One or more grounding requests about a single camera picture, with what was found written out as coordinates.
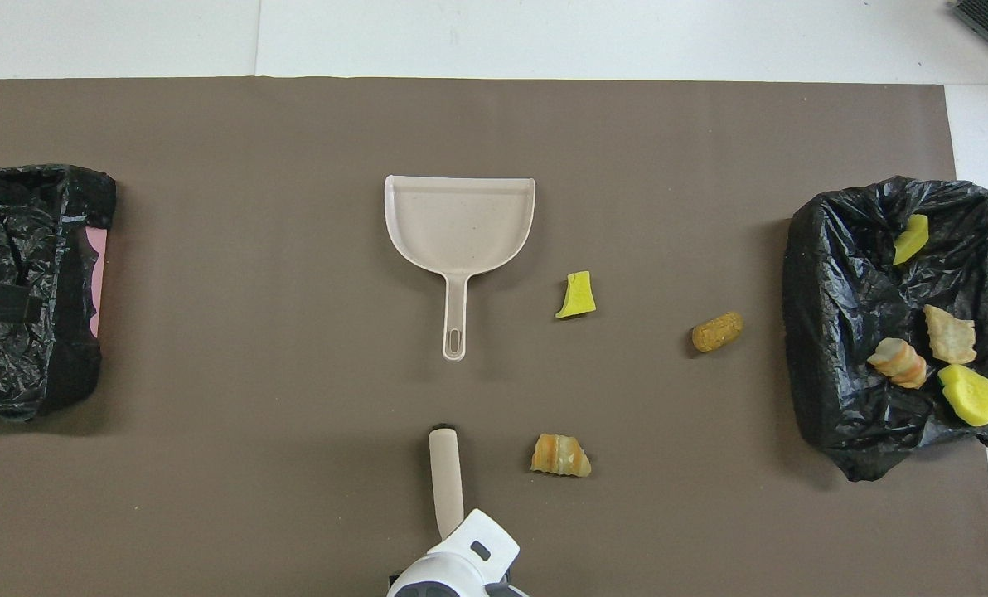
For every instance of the beige plastic dustpan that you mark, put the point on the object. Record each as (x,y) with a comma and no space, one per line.
(461,224)

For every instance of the beige hand brush black bristles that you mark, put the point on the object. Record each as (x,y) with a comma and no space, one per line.
(447,481)

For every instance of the yellow sponge wedge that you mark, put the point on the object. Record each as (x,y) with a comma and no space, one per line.
(578,298)

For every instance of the orange striped foam chunk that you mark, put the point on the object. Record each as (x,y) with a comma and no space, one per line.
(560,458)

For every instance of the orange-brown foam cylinder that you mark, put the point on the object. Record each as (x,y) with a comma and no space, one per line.
(717,332)

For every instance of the cream ribbed foam chunk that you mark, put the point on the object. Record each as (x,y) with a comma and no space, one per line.
(898,363)

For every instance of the green and yellow sponge piece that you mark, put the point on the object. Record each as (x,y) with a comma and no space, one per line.
(911,240)

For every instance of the pale beige foam chunk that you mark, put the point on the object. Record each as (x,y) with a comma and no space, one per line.
(950,336)

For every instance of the bright yellow foam block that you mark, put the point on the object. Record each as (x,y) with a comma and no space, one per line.
(968,395)

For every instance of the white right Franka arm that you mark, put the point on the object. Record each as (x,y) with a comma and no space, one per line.
(461,564)

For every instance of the black bag over pink bin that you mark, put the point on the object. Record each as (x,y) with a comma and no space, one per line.
(13,207)

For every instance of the pink plastic bin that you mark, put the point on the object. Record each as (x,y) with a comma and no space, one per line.
(98,282)

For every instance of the crumpled black trash bag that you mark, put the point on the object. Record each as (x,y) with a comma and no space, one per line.
(834,332)

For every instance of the brown paper table mat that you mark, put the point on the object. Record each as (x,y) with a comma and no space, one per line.
(212,332)

